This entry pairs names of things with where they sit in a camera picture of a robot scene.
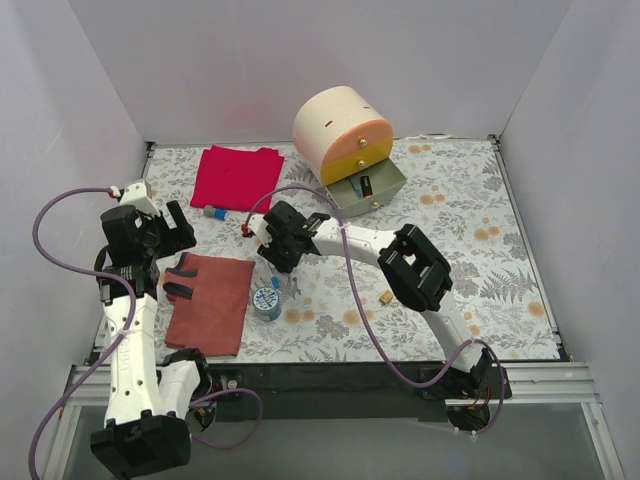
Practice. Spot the rust brown folded garment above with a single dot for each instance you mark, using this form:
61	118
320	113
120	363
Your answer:
210	298

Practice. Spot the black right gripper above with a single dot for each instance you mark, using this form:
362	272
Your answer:
279	251

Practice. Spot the floral patterned table mat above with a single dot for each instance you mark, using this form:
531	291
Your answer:
455	193

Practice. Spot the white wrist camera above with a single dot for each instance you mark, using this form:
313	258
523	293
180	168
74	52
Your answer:
136	194
256	226

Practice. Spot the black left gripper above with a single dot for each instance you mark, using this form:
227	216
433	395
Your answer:
167	235

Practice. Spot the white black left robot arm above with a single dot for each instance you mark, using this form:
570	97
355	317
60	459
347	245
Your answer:
145	429

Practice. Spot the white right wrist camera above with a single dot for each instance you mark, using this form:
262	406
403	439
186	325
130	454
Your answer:
256	226

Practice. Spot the red folded cloth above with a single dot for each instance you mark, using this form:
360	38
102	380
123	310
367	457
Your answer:
232	179

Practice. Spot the aluminium frame rail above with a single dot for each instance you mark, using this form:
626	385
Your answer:
355	421

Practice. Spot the blue patterned tape roll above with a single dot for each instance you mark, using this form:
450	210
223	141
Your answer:
267	303

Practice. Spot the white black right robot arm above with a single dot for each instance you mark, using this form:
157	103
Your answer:
417	274

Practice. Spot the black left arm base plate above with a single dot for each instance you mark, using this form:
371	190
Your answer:
221	380

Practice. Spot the black orange highlighter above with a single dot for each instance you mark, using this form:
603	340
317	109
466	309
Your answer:
366	189

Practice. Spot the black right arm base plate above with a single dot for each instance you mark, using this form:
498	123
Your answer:
463	386

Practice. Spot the small brass sharpener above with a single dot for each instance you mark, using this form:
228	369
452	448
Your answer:
386	297

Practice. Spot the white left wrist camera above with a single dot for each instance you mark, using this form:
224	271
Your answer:
136	194

